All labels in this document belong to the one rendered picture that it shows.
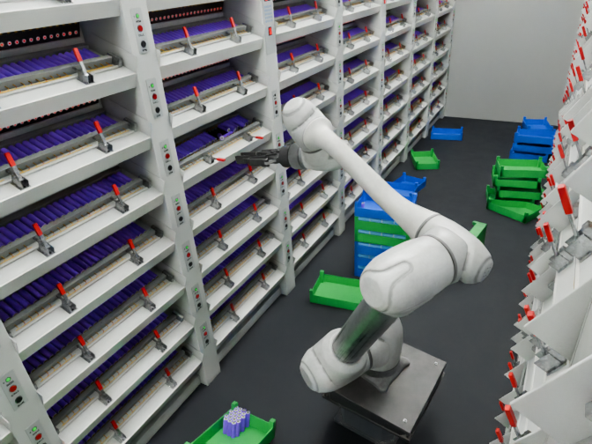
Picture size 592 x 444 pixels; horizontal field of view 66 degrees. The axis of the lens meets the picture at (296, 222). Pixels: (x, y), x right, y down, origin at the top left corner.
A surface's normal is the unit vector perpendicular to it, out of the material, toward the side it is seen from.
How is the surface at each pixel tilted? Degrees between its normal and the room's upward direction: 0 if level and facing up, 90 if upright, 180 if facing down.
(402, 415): 4
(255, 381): 0
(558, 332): 90
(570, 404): 90
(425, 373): 4
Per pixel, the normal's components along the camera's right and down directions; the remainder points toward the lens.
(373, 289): -0.81, 0.27
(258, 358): -0.07, -0.87
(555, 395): -0.49, 0.45
